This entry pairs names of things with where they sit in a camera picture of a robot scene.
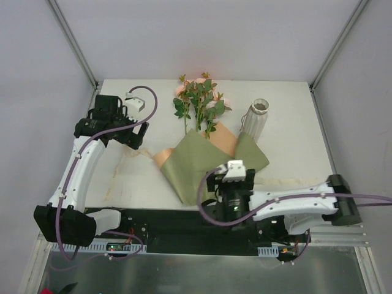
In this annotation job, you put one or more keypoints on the right white cable duct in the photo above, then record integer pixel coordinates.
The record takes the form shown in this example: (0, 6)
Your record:
(276, 251)

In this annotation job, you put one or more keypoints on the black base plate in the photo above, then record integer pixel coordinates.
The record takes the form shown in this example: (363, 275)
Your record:
(165, 231)

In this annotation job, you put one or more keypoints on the cream ribbon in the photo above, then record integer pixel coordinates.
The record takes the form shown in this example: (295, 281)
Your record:
(134, 153)

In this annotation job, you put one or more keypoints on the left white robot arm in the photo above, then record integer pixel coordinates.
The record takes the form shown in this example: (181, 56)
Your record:
(64, 218)

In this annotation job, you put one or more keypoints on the aluminium frame post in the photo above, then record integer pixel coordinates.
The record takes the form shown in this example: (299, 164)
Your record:
(72, 41)
(357, 12)

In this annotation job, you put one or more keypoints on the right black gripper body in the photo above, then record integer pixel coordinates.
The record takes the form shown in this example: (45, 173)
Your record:
(230, 184)

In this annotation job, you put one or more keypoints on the red object at bottom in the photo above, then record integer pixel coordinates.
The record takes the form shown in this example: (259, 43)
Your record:
(45, 291)

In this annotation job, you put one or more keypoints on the black object at bottom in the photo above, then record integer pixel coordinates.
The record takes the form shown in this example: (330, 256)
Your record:
(68, 289)

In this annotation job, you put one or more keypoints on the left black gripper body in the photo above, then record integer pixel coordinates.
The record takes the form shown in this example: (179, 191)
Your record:
(135, 135)

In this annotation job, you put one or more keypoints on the white ribbed vase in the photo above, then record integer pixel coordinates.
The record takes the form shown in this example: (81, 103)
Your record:
(253, 122)

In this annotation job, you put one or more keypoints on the right aluminium frame post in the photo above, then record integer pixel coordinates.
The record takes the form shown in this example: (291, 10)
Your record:
(357, 12)

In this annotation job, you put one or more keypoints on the left white cable duct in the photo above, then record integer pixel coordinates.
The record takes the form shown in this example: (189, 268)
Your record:
(107, 247)

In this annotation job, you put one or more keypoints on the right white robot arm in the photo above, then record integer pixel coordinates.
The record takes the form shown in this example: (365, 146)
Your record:
(301, 209)

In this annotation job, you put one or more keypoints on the left aluminium frame post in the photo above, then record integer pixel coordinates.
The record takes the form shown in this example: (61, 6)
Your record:
(72, 41)

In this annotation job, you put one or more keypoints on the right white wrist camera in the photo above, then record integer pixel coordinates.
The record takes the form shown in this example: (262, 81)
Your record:
(232, 171)

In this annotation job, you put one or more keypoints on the white cable duct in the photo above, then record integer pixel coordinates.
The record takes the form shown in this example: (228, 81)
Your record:
(276, 251)
(107, 247)

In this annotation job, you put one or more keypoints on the aluminium front rail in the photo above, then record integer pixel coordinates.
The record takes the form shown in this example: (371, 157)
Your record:
(345, 236)

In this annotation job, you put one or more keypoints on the pink flowers with green leaves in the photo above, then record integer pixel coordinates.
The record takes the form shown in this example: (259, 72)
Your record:
(201, 96)

